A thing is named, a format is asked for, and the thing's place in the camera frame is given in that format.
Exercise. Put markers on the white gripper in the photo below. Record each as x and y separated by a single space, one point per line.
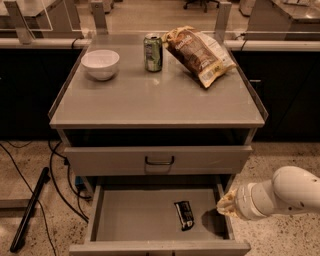
243 201

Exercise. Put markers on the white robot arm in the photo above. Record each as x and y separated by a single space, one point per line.
291 190

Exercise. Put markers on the closed grey top drawer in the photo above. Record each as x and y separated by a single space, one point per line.
127 161

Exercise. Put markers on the grey drawer cabinet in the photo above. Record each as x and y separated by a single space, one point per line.
138 108

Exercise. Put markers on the open grey middle drawer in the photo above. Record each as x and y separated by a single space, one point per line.
136 216

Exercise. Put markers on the brown chip bag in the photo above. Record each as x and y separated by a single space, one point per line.
201 54

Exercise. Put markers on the green soda can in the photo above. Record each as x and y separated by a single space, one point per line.
153 52

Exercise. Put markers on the black bar on floor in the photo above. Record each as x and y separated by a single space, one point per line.
18 240

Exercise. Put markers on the white ceramic bowl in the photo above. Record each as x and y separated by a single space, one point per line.
101 64

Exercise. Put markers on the grey desk background right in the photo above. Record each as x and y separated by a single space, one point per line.
274 20

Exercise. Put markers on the grey desk background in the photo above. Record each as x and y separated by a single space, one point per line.
274 20
41 18

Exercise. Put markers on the black office chair base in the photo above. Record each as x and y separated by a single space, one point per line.
202 3

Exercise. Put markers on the grey desk background left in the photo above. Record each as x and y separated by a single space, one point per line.
41 18

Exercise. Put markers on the black drawer handle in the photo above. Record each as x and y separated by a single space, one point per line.
159 163

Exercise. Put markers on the white horizontal rail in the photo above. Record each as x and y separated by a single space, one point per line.
233 45

